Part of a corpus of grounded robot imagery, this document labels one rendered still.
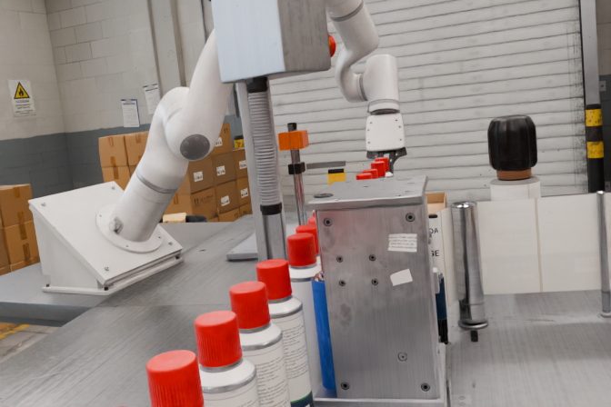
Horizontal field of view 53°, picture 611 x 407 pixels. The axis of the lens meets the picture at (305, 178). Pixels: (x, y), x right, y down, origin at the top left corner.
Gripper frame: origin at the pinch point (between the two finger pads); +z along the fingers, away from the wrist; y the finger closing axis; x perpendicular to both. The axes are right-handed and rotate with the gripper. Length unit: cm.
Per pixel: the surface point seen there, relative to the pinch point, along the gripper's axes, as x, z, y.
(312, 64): -73, 0, -2
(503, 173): -46, 13, 26
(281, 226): -54, 21, -13
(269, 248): -54, 25, -15
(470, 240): -64, 26, 19
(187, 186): 263, -62, -185
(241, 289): -105, 34, -1
